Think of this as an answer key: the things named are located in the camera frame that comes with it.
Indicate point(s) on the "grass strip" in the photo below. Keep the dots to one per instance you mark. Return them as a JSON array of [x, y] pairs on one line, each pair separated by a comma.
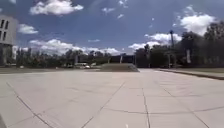
[[20, 70]]

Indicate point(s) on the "raised kerbed strip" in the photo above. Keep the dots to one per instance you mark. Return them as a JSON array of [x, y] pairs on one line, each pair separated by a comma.
[[200, 73]]

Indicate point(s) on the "grey paved plaza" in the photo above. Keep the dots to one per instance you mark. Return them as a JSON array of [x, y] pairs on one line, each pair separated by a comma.
[[100, 96]]

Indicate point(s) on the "pale building with dark windows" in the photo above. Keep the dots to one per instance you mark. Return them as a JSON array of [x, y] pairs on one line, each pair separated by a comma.
[[6, 33]]

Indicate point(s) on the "row of trees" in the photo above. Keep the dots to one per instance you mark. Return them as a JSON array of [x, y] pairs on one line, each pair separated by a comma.
[[160, 55]]

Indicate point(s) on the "white car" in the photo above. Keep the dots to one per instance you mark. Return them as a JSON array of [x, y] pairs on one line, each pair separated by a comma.
[[81, 65]]

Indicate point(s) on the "tall mast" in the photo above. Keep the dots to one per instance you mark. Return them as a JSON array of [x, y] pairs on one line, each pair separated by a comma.
[[171, 38]]

